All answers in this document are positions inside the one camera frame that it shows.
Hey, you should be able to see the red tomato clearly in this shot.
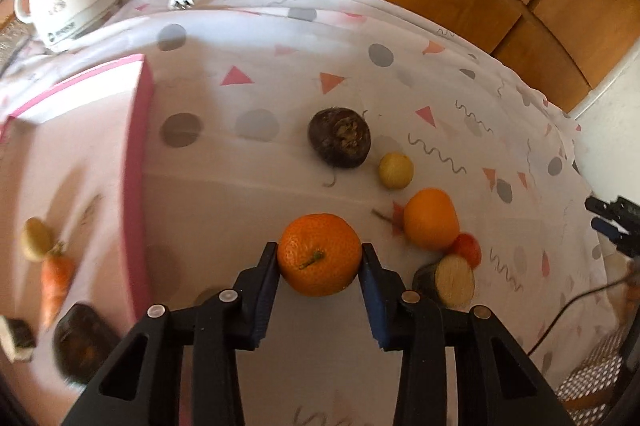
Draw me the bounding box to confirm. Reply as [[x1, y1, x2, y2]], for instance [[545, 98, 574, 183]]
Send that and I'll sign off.
[[445, 233, 482, 270]]

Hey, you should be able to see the smooth orange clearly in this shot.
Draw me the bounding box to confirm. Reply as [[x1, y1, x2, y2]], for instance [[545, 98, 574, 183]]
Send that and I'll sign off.
[[402, 187, 460, 251]]

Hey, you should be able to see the orange with stem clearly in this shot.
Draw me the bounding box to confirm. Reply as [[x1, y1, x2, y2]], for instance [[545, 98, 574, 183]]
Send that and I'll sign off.
[[277, 213, 362, 297]]

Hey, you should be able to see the small yellow potato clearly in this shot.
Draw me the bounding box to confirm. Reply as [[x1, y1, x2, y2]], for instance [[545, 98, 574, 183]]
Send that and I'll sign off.
[[378, 153, 414, 190]]

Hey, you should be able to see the dark eggplant piece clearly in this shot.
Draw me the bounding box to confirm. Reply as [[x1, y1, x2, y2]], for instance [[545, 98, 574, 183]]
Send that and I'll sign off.
[[52, 302, 120, 387]]

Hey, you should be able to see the cut dark vegetable piece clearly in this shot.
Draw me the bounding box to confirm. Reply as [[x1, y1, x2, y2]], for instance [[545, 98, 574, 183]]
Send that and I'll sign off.
[[412, 255, 475, 309]]

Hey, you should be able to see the cut white vegetable chunk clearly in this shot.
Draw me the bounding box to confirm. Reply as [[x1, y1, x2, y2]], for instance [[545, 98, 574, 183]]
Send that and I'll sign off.
[[0, 315, 36, 363]]

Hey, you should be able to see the carrot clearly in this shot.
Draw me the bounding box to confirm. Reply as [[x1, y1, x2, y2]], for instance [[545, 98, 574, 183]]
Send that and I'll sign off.
[[41, 242, 76, 330]]

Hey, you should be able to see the yellow potato in box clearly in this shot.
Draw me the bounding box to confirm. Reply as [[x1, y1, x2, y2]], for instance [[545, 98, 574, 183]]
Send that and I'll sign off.
[[20, 218, 54, 262]]

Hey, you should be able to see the pink shallow box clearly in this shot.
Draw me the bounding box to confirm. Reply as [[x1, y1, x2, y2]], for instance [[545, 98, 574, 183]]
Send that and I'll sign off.
[[1, 54, 154, 425]]

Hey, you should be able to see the dark beetroot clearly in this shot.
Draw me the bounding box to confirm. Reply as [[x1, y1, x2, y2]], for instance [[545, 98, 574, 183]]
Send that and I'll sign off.
[[307, 107, 371, 169]]

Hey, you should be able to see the white patterned tablecloth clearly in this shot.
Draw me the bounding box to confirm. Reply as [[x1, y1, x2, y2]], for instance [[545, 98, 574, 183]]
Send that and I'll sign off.
[[0, 0, 626, 426]]

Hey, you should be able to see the black cable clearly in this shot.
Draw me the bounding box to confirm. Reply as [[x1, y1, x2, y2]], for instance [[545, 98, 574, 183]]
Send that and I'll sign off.
[[526, 272, 634, 358]]

